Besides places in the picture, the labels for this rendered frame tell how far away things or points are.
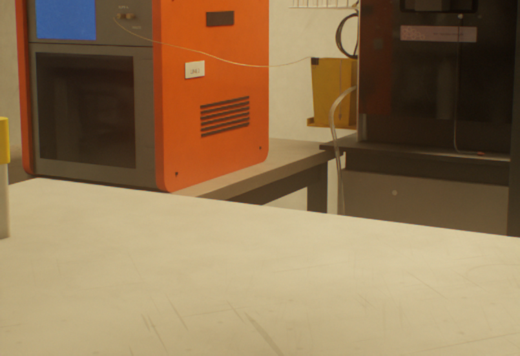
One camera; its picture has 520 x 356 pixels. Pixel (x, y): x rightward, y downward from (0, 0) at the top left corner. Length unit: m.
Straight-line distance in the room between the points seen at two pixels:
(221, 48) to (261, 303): 1.38
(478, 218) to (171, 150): 0.71
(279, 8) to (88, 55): 1.80
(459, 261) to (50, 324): 0.31
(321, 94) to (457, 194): 0.43
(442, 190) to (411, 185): 0.07
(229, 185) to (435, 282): 1.26
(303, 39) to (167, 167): 1.82
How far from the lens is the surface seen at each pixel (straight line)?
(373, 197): 2.19
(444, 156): 2.11
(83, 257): 0.73
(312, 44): 3.55
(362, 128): 2.28
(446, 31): 2.16
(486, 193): 2.10
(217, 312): 0.60
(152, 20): 1.80
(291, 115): 3.62
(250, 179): 1.98
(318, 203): 2.39
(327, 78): 2.30
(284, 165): 2.11
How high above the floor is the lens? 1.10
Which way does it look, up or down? 10 degrees down
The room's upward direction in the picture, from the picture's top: straight up
